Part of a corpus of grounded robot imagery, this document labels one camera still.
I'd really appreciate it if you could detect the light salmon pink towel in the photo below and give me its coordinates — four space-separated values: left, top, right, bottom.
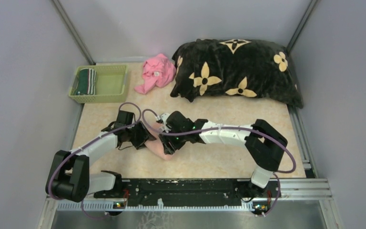
145 127 173 161

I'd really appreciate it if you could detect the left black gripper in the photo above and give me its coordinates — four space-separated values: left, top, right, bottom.
126 121 155 150

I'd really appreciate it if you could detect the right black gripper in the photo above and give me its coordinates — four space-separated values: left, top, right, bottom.
158 126 187 155

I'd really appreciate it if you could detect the bright pink crumpled towel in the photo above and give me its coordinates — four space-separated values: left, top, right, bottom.
134 53 176 94

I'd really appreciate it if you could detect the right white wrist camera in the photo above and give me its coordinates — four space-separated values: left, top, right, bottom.
156 113 170 125

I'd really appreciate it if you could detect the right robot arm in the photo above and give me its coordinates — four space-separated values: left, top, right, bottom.
157 111 288 197

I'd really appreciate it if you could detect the green white striped towel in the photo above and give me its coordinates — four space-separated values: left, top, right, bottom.
73 68 97 96

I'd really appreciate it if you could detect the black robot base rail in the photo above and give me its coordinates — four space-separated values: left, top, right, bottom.
93 178 281 211

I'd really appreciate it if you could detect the black blanket with beige flowers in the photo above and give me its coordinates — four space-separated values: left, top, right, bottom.
170 39 304 108

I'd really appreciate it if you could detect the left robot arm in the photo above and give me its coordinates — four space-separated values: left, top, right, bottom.
45 111 156 203

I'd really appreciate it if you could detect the green perforated plastic basket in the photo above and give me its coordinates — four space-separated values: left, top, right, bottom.
68 64 129 104

